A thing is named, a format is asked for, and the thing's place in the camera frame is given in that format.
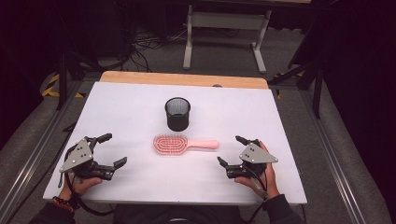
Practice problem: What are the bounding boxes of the black metal stand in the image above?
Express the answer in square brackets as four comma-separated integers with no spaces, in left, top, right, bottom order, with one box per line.
[268,58,325,119]
[55,50,106,112]

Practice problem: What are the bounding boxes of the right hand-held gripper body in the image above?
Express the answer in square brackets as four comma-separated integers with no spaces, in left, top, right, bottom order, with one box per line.
[225,138,279,180]

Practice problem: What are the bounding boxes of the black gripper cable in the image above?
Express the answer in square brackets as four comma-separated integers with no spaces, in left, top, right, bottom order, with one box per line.
[64,172,116,217]
[244,166,271,224]

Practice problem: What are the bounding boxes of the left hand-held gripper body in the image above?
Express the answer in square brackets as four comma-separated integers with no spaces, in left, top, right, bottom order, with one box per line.
[58,136,116,182]

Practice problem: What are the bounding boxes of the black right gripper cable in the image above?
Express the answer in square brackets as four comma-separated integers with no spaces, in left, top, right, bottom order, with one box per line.
[244,166,271,224]

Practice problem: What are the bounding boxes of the wooden table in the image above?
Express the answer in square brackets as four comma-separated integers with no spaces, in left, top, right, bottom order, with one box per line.
[99,70,270,91]

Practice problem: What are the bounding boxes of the white metal table frame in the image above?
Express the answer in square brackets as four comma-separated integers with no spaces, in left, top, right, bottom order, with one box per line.
[182,3,273,75]

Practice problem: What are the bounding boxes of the bundle of black floor cables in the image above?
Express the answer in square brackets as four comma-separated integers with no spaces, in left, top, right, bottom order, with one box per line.
[120,26,190,73]

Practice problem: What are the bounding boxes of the beaded bracelet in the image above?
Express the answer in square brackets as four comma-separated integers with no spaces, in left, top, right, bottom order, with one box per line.
[51,195,78,213]

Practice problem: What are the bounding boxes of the person's left hand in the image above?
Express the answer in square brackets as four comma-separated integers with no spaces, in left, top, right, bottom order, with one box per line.
[59,175,104,201]

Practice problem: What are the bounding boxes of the black mesh cup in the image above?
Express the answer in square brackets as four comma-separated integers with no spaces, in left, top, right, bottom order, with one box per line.
[164,96,191,133]

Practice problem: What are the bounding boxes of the person's dark clothed torso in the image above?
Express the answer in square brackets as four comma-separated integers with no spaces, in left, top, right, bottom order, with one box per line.
[111,203,246,224]

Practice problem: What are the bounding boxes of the pink hairbrush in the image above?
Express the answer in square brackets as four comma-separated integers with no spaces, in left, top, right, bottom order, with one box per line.
[152,133,219,156]

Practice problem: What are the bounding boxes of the white board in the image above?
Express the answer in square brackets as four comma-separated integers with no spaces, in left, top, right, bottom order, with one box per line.
[42,81,308,206]

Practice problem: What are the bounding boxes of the person's right hand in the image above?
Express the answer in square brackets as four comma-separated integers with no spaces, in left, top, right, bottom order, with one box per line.
[234,141,281,201]

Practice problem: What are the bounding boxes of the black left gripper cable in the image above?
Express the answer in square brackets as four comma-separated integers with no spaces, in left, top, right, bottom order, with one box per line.
[64,172,116,217]

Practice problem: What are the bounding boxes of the aluminium floor rail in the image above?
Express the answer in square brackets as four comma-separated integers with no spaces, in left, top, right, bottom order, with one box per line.
[0,78,84,224]
[299,89,368,224]

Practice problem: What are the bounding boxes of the yellow black floor tape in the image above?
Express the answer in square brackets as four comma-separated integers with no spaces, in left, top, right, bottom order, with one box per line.
[272,72,305,101]
[41,73,87,99]

